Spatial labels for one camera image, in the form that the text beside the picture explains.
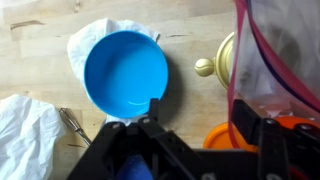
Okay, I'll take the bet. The small white crumpled paper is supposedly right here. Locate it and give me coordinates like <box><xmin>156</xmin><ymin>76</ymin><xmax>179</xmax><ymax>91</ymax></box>
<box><xmin>66</xmin><ymin>17</ymin><xmax>161</xmax><ymax>126</ymax></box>

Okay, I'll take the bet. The orange round lid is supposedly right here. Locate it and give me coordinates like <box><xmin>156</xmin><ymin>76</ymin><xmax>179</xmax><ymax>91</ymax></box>
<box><xmin>202</xmin><ymin>121</ymin><xmax>259</xmax><ymax>153</ymax></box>

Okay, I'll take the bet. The small metal whisk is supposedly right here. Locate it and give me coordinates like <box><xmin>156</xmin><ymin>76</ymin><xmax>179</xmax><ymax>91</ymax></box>
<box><xmin>59</xmin><ymin>107</ymin><xmax>93</xmax><ymax>148</ymax></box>

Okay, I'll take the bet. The gold lid with ball knob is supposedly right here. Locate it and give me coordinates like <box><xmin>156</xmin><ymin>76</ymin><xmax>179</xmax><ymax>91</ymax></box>
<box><xmin>194</xmin><ymin>31</ymin><xmax>236</xmax><ymax>90</ymax></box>

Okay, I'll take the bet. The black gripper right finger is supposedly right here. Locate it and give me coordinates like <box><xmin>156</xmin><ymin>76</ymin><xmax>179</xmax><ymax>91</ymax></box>
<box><xmin>231</xmin><ymin>99</ymin><xmax>320</xmax><ymax>180</ymax></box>

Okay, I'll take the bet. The clear pink-zip zip lock bag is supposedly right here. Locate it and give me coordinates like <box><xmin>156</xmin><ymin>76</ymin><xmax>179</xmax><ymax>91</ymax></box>
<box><xmin>227</xmin><ymin>0</ymin><xmax>320</xmax><ymax>149</ymax></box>

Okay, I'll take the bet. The light blue plastic bowl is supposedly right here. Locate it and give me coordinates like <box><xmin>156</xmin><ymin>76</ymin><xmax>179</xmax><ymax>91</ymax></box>
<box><xmin>83</xmin><ymin>30</ymin><xmax>169</xmax><ymax>119</ymax></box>

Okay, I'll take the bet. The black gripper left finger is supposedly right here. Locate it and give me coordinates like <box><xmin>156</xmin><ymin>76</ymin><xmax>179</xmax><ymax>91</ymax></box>
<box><xmin>66</xmin><ymin>98</ymin><xmax>201</xmax><ymax>180</ymax></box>

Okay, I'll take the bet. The large white crumpled paper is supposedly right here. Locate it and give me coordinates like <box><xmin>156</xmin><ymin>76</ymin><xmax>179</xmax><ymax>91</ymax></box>
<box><xmin>0</xmin><ymin>93</ymin><xmax>68</xmax><ymax>180</ymax></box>

